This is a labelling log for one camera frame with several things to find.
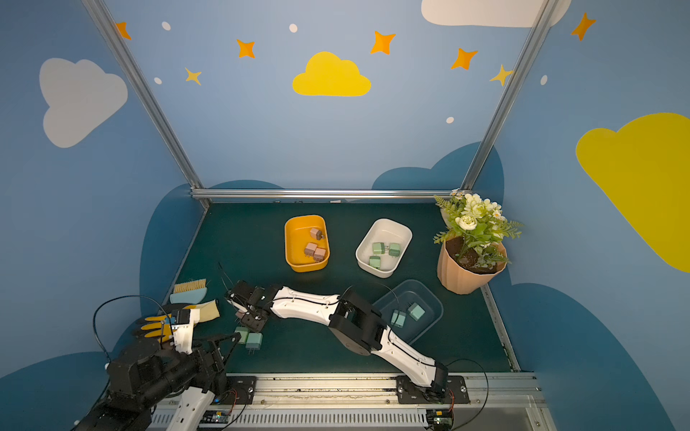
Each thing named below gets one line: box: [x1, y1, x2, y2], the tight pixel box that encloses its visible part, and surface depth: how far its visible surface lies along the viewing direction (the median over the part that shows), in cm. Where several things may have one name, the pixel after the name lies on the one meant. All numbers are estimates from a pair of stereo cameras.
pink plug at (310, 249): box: [304, 242, 319, 257], surface depth 106 cm
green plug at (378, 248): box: [371, 242, 386, 256], surface depth 107 cm
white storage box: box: [354, 217, 414, 279], surface depth 107 cm
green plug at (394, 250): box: [388, 242, 401, 258], surface depth 106 cm
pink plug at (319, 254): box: [313, 247, 327, 263], surface depth 104 cm
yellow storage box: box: [283, 214, 331, 273], surface depth 110 cm
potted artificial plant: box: [433, 188, 524, 295], surface depth 81 cm
